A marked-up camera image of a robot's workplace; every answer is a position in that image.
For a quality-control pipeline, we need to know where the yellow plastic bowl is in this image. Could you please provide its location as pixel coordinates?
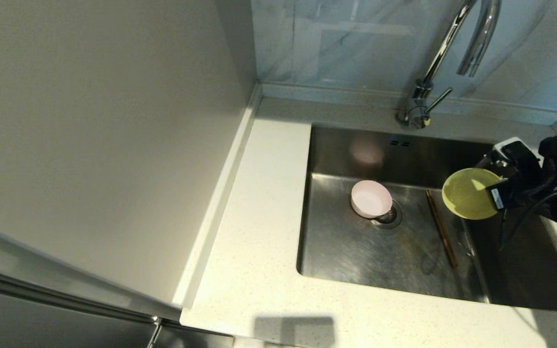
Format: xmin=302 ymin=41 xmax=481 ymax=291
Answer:
xmin=441 ymin=167 xmax=502 ymax=221

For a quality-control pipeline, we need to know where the brown wooden chopstick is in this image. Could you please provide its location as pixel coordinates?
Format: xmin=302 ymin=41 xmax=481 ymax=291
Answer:
xmin=425 ymin=190 xmax=455 ymax=268
xmin=428 ymin=189 xmax=458 ymax=269

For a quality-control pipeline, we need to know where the pink plastic bowl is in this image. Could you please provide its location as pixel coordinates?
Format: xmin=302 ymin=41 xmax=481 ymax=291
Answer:
xmin=351 ymin=180 xmax=393 ymax=219

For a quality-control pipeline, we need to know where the stainless steel sink basin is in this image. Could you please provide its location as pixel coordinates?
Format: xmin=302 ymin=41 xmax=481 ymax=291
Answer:
xmin=296 ymin=124 xmax=557 ymax=313

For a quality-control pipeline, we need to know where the chrome gooseneck faucet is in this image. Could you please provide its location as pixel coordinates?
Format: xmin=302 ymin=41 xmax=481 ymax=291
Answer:
xmin=395 ymin=0 xmax=502 ymax=130

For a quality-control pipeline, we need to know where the round metal drain strainer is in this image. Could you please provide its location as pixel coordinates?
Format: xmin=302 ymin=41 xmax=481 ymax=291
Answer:
xmin=371 ymin=199 xmax=403 ymax=229

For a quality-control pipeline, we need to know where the dark grey cabinet front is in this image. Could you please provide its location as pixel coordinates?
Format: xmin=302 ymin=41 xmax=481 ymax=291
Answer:
xmin=0 ymin=217 xmax=235 ymax=348

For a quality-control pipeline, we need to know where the metal cabinet handle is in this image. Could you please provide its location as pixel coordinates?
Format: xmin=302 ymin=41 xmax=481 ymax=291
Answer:
xmin=146 ymin=316 xmax=163 ymax=348

